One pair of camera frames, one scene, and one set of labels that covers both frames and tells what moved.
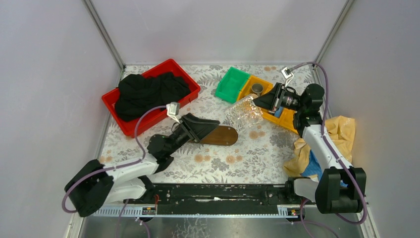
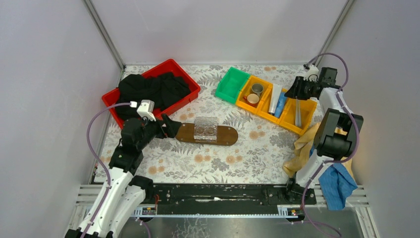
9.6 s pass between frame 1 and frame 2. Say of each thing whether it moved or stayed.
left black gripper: moved
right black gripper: moved
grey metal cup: stayed
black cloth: stayed
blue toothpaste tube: stayed
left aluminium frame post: stayed
